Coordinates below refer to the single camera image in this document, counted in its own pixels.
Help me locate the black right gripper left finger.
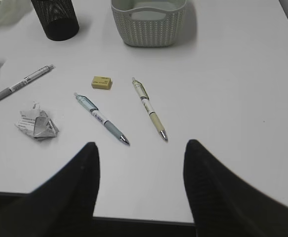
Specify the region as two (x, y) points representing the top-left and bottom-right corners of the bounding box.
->
(0, 142), (100, 237)

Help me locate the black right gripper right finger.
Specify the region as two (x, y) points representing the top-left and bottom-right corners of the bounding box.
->
(183, 140), (288, 237)

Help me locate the white waste paper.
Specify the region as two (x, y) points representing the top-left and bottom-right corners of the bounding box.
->
(15, 103), (59, 141)

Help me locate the blue grip pen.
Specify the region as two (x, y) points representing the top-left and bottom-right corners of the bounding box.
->
(74, 93), (130, 146)

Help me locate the yellow eraser right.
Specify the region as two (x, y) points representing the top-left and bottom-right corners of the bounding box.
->
(91, 76), (113, 90)

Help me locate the beige grip pen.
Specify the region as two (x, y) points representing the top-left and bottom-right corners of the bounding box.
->
(132, 77), (168, 142)

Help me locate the grey grip pen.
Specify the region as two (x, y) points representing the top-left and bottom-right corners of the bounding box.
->
(0, 65), (55, 101)

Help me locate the black mesh pen holder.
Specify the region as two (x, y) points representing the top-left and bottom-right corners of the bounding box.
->
(31, 0), (80, 41)

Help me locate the green plastic woven basket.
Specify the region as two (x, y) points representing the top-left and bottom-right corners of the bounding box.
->
(111, 0), (187, 47)

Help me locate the green wavy glass plate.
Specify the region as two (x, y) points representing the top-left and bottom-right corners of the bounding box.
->
(0, 0), (33, 28)

